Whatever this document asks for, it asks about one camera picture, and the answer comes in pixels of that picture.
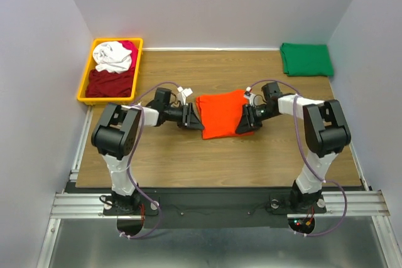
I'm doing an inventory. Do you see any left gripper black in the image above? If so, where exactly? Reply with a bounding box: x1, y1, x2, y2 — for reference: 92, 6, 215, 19
164, 102, 204, 129

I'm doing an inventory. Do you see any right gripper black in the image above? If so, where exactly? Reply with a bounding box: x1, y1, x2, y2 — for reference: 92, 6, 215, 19
234, 103, 278, 134

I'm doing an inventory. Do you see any orange t shirt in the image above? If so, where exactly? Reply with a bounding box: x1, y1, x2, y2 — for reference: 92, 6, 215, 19
195, 90, 254, 140

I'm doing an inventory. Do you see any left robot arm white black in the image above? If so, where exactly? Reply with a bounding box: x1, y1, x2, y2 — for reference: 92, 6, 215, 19
91, 87, 204, 215

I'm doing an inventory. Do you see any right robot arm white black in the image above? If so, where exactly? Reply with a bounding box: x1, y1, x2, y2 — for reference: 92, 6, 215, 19
236, 82, 351, 213

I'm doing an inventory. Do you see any green folded t shirt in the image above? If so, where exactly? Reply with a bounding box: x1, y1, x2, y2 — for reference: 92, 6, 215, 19
280, 43, 334, 77

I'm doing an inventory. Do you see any dark red t shirt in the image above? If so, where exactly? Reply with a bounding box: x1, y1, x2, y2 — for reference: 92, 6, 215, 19
85, 69, 134, 98

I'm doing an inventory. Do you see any pink t shirt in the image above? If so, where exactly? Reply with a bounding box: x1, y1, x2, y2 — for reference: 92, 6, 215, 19
120, 40, 138, 72

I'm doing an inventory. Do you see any white t shirt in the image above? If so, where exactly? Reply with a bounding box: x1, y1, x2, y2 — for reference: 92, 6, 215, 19
92, 41, 132, 74

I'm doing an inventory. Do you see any yellow plastic bin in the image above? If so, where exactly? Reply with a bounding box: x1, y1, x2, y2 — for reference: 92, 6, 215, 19
77, 38, 143, 105

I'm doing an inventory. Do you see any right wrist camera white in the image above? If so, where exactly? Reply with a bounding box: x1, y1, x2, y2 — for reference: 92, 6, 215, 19
244, 87, 258, 107

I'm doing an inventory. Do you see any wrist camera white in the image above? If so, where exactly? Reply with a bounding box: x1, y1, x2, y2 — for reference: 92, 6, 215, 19
177, 86, 193, 105
244, 87, 258, 107

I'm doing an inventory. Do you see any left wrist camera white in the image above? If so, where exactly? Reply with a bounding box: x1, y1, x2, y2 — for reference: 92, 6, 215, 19
177, 86, 193, 105

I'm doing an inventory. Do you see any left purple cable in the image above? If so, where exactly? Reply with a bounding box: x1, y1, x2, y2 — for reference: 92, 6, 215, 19
117, 81, 186, 240

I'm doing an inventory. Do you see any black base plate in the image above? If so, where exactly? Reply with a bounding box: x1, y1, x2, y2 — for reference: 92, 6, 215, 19
103, 187, 327, 230

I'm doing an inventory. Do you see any aluminium frame rail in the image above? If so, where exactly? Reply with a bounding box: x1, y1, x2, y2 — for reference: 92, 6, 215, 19
38, 116, 398, 267

